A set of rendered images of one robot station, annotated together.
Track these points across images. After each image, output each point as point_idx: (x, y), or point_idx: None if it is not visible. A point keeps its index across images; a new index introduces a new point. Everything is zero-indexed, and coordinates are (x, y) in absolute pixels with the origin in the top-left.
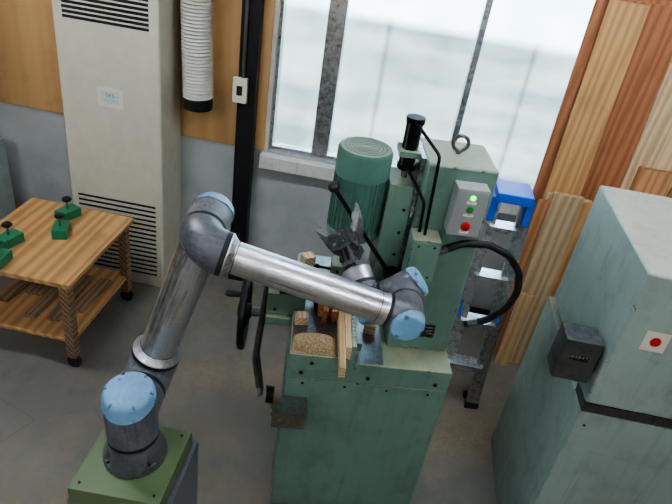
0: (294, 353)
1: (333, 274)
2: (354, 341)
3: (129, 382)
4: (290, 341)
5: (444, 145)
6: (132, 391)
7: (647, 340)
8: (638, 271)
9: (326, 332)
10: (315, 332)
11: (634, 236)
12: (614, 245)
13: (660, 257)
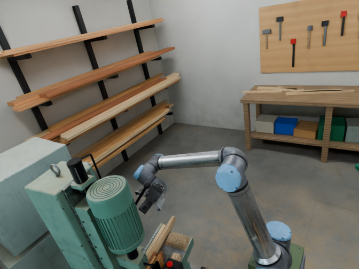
0: (190, 236)
1: (180, 156)
2: (160, 226)
3: (278, 232)
4: (188, 250)
5: (53, 184)
6: (275, 227)
7: None
8: (60, 152)
9: (166, 248)
10: (172, 250)
11: (36, 159)
12: (33, 174)
13: (47, 150)
